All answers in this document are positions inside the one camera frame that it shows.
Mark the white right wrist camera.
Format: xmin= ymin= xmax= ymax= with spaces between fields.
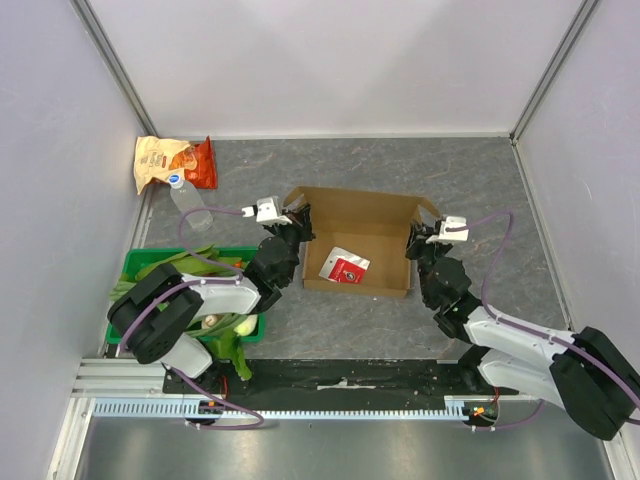
xmin=426 ymin=215 xmax=469 ymax=244

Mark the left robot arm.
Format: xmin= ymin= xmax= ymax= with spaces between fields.
xmin=107 ymin=204 xmax=314 ymax=393

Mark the clear plastic water bottle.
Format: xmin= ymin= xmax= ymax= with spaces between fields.
xmin=168 ymin=173 xmax=213 ymax=232

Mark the green long beans bundle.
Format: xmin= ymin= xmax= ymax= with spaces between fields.
xmin=109 ymin=279 xmax=251 ymax=334

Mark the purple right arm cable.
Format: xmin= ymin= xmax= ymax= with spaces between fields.
xmin=449 ymin=209 xmax=640 ymax=432

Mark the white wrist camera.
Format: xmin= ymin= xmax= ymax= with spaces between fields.
xmin=426 ymin=215 xmax=469 ymax=244
xmin=241 ymin=196 xmax=292 ymax=226

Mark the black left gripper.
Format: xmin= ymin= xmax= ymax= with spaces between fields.
xmin=268 ymin=204 xmax=317 ymax=285

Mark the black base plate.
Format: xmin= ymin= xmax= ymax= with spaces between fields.
xmin=162 ymin=357 xmax=521 ymax=412

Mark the white paper packet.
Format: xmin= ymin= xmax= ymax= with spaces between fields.
xmin=319 ymin=247 xmax=370 ymax=284

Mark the beige chip bag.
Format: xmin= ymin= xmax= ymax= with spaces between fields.
xmin=133 ymin=136 xmax=191 ymax=195

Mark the white green bok choy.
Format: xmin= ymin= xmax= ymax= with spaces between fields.
xmin=200 ymin=313 xmax=258 ymax=337

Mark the green plastic crate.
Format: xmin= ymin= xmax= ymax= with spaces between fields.
xmin=110 ymin=245 xmax=257 ymax=342

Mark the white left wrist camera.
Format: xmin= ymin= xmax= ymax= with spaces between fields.
xmin=241 ymin=196 xmax=292 ymax=226

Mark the red chip bag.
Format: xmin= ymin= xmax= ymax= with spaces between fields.
xmin=170 ymin=137 xmax=218 ymax=190

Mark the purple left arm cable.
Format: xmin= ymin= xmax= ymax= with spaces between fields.
xmin=117 ymin=204 xmax=266 ymax=430

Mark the green leafy lettuce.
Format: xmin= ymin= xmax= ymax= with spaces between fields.
xmin=207 ymin=330 xmax=252 ymax=381

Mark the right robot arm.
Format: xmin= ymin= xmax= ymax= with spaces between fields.
xmin=406 ymin=216 xmax=639 ymax=441

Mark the light blue cable duct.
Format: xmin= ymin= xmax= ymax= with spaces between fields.
xmin=92 ymin=394 xmax=499 ymax=420

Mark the brown cardboard box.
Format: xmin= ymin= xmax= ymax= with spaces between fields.
xmin=283 ymin=186 xmax=441 ymax=298

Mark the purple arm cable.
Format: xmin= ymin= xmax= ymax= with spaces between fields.
xmin=449 ymin=209 xmax=640 ymax=432
xmin=117 ymin=204 xmax=266 ymax=430

